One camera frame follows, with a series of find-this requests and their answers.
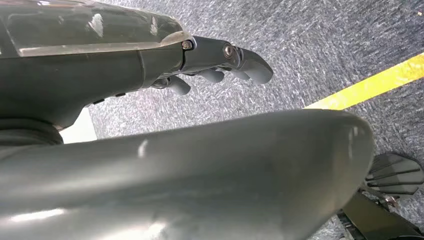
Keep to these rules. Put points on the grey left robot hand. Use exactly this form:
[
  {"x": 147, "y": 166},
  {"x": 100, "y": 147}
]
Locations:
[{"x": 82, "y": 66}]

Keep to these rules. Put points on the white flat panel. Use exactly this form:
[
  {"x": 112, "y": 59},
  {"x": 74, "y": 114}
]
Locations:
[{"x": 80, "y": 130}]

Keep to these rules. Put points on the smooth grey robot leg shell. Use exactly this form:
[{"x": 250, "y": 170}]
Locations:
[{"x": 198, "y": 179}]

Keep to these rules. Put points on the yellow floor tape strip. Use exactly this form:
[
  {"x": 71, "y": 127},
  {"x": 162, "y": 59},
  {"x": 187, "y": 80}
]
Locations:
[{"x": 374, "y": 86}]

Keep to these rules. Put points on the black ribbed robot foot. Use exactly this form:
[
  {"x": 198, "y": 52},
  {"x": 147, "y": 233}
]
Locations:
[{"x": 394, "y": 175}]

